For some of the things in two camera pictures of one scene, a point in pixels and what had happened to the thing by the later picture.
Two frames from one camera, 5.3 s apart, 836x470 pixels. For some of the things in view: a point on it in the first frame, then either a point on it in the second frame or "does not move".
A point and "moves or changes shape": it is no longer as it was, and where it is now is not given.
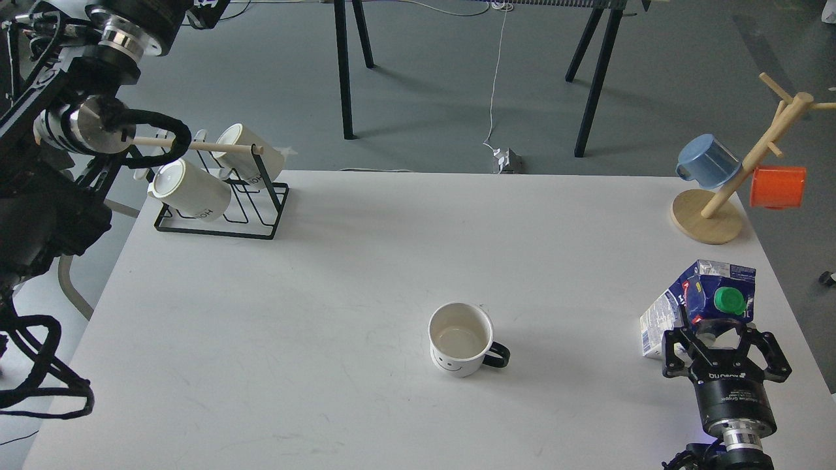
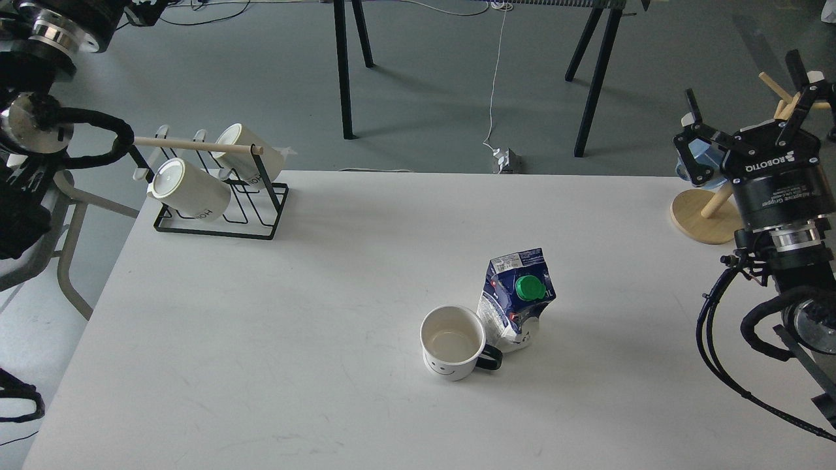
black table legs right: [614, 10] does not move
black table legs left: [340, 23] does not move
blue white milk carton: [709, 290] to [516, 293]
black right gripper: [729, 382] to [785, 196]
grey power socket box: [512, 164] does not move
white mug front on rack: [191, 190] does not move
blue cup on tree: [704, 159] does not move
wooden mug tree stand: [714, 218] does not move
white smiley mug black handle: [461, 340] moves or changes shape
